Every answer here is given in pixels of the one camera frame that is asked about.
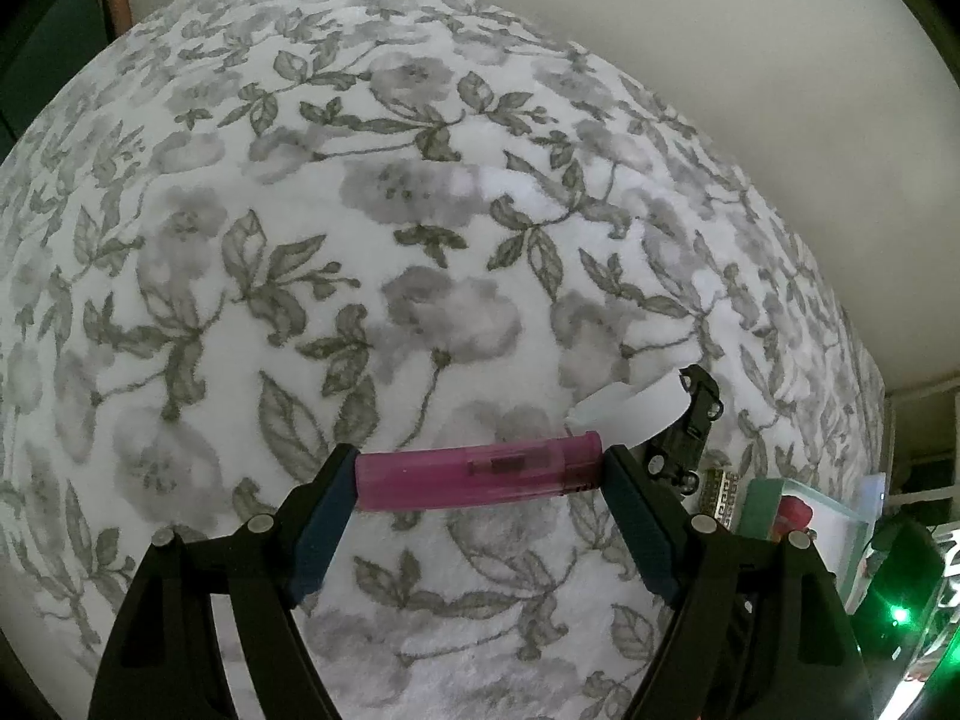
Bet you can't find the grey floral fleece blanket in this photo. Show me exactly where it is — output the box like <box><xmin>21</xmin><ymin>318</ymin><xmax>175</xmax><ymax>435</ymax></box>
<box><xmin>2</xmin><ymin>0</ymin><xmax>884</xmax><ymax>718</ymax></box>

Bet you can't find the red cartoon dog figure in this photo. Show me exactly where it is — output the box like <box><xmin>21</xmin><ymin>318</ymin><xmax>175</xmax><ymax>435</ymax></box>
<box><xmin>770</xmin><ymin>494</ymin><xmax>814</xmax><ymax>541</ymax></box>

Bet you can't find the mint green storage box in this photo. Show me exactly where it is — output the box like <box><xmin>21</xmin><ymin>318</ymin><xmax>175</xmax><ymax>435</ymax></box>
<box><xmin>737</xmin><ymin>478</ymin><xmax>872</xmax><ymax>601</ymax></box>

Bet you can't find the gold patterned lighter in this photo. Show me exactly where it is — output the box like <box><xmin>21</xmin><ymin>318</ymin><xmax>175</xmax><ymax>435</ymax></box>
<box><xmin>698</xmin><ymin>468</ymin><xmax>740</xmax><ymax>530</ymax></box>

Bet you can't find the black plug adapter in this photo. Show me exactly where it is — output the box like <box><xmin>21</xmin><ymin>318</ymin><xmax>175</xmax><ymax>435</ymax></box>
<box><xmin>643</xmin><ymin>364</ymin><xmax>724</xmax><ymax>497</ymax></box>

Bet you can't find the white round device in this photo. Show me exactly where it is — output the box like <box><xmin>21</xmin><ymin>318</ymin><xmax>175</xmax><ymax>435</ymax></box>
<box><xmin>565</xmin><ymin>371</ymin><xmax>692</xmax><ymax>449</ymax></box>

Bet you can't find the black power adapter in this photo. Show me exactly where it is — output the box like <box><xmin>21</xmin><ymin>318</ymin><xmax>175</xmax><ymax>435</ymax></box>
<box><xmin>853</xmin><ymin>515</ymin><xmax>944</xmax><ymax>660</ymax></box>

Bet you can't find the magenta translucent lighter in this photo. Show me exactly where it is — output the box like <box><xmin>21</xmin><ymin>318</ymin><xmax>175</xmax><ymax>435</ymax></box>
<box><xmin>355</xmin><ymin>433</ymin><xmax>602</xmax><ymax>512</ymax></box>

